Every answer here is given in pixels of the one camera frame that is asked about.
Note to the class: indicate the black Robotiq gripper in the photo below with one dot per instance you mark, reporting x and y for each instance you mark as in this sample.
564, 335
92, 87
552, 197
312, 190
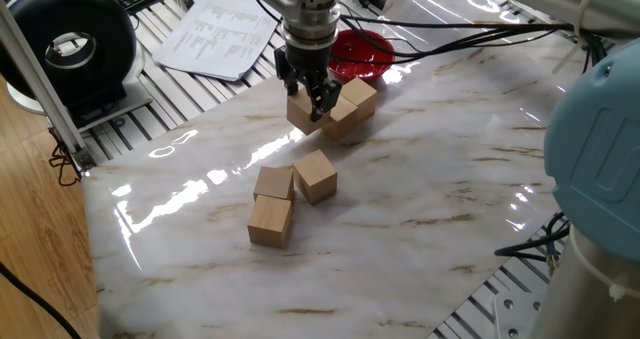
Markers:
307, 61

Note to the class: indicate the light wooden cube block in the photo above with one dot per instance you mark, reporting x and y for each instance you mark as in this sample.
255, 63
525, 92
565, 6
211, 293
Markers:
345, 121
299, 114
315, 177
362, 96
270, 221
274, 183

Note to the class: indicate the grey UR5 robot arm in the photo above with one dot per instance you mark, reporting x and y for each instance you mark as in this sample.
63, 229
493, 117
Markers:
600, 154

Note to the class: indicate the white printed paper stack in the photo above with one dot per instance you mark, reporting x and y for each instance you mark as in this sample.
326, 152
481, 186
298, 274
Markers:
220, 34

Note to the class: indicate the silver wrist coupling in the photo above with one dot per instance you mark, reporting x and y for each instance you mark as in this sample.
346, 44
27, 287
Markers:
310, 26

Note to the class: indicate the red glossy bowl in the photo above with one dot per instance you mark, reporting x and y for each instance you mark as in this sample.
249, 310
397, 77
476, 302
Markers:
362, 59

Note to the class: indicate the white marble pattern board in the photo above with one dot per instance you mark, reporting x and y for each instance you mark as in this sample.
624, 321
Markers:
400, 229

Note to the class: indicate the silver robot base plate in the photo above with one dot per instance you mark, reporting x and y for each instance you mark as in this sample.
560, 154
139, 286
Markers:
517, 314

